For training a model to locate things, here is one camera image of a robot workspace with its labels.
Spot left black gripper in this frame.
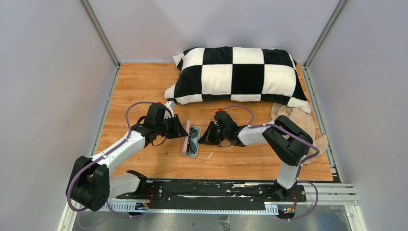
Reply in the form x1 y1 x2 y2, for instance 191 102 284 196
156 115 188 140

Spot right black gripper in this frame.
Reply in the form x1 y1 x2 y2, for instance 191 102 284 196
198 121 229 145

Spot dark aviator sunglasses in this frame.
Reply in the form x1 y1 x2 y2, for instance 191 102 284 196
187 127 200 155

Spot pink glasses case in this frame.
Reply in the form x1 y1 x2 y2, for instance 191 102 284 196
180 120 201 158

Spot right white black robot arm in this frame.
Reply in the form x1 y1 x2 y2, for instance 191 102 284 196
198 111 313 201

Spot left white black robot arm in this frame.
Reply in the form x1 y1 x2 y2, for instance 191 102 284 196
66 101 188 212

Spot black white checkered pillow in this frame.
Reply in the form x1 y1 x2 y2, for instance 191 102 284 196
164 46 311 113

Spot beige crumpled cloth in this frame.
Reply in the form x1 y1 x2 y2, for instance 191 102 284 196
270 103 328 156

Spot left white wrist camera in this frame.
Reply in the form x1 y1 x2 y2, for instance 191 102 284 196
157 101 175 119

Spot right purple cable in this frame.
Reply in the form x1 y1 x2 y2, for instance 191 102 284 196
218 105 320 222

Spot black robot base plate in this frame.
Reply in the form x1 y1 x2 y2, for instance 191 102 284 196
119 178 306 213

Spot slotted aluminium rail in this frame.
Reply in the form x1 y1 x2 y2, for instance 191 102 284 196
109 180 358 215

